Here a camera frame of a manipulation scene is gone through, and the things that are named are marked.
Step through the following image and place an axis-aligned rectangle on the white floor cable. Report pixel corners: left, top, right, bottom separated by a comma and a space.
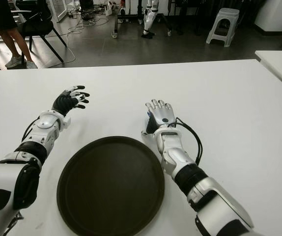
66, 19, 85, 62

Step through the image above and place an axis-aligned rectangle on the black wheeled metal stand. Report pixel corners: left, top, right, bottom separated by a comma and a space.
111, 0, 173, 39

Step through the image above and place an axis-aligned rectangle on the white framed panel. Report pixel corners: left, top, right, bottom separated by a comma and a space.
50, 0, 69, 23

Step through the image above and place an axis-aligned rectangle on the white humanoid robot leg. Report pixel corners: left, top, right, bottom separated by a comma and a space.
141, 0, 160, 39

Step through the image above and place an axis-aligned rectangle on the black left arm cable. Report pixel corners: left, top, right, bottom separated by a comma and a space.
22, 119, 41, 142

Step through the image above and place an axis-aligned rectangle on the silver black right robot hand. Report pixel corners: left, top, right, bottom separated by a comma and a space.
144, 99, 176, 135

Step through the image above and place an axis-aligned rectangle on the white side table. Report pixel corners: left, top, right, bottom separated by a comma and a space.
254, 50, 282, 96

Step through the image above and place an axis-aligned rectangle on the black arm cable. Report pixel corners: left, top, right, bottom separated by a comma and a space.
22, 119, 41, 142
169, 117, 203, 164

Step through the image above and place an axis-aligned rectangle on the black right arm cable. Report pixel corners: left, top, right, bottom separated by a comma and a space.
169, 117, 203, 164

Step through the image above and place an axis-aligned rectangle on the black chair with armrests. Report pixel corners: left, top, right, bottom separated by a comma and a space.
10, 0, 68, 63

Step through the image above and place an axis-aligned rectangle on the white plastic stool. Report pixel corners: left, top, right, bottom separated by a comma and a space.
206, 7, 240, 47

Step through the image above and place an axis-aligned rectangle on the blue Oreo cookie pack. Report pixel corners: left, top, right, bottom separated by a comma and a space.
141, 112, 156, 136

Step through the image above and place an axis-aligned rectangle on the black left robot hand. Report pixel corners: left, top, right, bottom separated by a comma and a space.
52, 85, 90, 116

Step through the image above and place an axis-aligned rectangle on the white cabinet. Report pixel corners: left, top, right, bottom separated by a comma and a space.
254, 0, 282, 32

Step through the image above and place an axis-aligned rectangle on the round dark brown tray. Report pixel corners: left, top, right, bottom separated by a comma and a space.
56, 136, 166, 236

